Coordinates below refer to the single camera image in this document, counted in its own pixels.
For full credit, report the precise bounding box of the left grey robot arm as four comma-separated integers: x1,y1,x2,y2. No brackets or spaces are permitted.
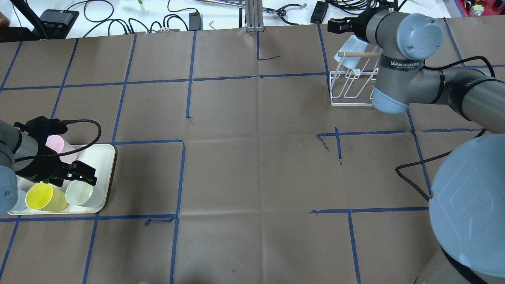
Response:
0,116,97,214

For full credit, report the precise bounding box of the pink plastic cup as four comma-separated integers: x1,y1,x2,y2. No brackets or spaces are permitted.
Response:
45,135,78,164

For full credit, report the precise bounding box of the pale green plastic cup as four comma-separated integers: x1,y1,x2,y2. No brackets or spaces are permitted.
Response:
65,180,106,208

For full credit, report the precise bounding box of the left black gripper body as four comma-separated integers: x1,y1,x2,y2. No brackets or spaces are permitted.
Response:
14,116,69,186

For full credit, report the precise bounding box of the yellow plastic cup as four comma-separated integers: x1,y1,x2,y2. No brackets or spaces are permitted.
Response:
25,182,69,213

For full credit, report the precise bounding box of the black power adapter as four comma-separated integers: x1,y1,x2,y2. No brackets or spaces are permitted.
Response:
188,11,203,31

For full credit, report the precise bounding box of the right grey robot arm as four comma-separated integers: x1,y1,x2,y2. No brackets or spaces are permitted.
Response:
327,6,504,284

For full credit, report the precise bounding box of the black power brick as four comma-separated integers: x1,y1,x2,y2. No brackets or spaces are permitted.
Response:
310,0,329,24

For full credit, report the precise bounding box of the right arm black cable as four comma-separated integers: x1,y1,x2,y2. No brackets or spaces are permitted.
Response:
395,55,496,202

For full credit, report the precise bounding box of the black device box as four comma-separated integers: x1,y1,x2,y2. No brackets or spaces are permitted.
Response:
40,9,80,39

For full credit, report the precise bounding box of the aluminium frame post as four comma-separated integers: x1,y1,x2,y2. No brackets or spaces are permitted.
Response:
245,0,265,32

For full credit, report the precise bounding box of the light blue plastic cup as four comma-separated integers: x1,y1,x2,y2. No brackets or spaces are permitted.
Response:
334,35,368,69

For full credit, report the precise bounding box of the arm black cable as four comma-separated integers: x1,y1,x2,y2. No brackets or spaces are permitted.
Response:
395,55,496,202
16,118,102,162

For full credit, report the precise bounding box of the cream plastic tray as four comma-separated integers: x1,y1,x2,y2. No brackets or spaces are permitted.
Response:
7,144,116,215

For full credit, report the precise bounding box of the white wire cup rack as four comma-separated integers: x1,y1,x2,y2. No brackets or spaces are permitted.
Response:
329,50,381,107

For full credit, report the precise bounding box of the metal claw tool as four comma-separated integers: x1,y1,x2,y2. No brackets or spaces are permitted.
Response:
262,3,307,26

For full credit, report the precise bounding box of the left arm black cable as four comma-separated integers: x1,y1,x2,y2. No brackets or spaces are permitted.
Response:
16,118,102,162

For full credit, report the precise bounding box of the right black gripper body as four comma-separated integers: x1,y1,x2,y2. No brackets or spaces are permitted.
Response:
352,8,379,42

